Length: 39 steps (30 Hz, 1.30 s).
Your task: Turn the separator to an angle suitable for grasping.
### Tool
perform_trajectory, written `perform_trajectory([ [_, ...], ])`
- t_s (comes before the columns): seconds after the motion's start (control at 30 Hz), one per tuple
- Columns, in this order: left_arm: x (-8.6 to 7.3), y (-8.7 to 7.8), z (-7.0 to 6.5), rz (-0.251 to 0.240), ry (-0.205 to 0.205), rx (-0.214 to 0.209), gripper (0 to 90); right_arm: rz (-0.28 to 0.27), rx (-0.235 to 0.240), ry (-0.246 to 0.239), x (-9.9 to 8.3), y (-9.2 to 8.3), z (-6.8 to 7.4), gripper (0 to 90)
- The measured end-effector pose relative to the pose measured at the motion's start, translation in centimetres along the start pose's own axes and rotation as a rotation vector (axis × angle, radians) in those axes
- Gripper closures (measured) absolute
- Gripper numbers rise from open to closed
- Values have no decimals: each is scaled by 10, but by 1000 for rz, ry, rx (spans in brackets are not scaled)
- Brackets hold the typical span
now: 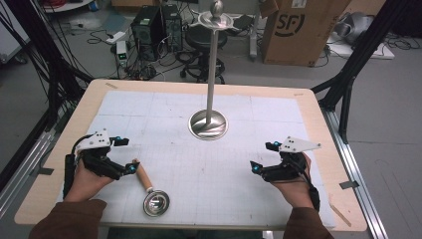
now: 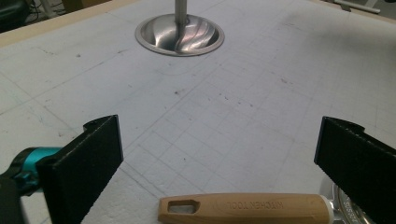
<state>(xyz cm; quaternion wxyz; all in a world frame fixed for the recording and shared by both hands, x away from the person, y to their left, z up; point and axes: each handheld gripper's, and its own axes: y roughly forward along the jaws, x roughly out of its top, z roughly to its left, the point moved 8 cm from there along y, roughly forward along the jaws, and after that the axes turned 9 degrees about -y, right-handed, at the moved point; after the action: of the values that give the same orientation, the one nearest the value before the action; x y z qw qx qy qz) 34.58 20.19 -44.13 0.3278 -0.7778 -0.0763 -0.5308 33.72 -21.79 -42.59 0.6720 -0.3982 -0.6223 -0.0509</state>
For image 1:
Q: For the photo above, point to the small white device green light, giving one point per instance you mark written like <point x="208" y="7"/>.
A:
<point x="121" y="51"/>

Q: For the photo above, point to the person's right hand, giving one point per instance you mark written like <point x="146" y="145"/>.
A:
<point x="297" y="194"/>

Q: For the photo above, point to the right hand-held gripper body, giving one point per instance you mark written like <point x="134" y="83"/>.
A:
<point x="285" y="171"/>

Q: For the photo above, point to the large black computer tower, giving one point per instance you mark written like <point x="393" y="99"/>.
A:
<point x="147" y="31"/>

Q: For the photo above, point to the aluminium rail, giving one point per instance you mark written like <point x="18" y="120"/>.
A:
<point x="23" y="172"/>
<point x="355" y="172"/>

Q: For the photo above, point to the person's left hand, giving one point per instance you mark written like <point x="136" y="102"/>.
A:
<point x="86" y="186"/>

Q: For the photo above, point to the white flat board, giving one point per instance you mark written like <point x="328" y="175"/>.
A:
<point x="384" y="53"/>

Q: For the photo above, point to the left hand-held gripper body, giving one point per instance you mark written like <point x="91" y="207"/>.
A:
<point x="99" y="162"/>

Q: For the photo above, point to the silver grey bundle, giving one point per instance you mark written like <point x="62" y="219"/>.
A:
<point x="355" y="28"/>

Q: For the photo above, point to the white metal pole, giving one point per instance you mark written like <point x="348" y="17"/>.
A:
<point x="254" y="36"/>

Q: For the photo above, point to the white round table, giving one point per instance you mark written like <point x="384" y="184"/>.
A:
<point x="66" y="6"/>

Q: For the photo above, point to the large cardboard box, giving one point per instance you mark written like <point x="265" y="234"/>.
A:
<point x="298" y="33"/>

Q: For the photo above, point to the white power strip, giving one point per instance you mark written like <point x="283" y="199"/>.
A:
<point x="115" y="37"/>

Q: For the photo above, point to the slim black computer tower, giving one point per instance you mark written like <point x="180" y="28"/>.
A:
<point x="173" y="26"/>

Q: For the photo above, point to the grey tape piece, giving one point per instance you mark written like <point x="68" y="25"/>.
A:
<point x="349" y="185"/>
<point x="45" y="171"/>

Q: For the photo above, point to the white grid mat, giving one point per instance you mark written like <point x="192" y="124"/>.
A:
<point x="205" y="172"/>

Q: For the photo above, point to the black rolling stool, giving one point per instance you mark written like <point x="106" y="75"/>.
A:
<point x="202" y="43"/>

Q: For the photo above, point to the steel stand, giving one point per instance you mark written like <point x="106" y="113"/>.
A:
<point x="208" y="124"/>

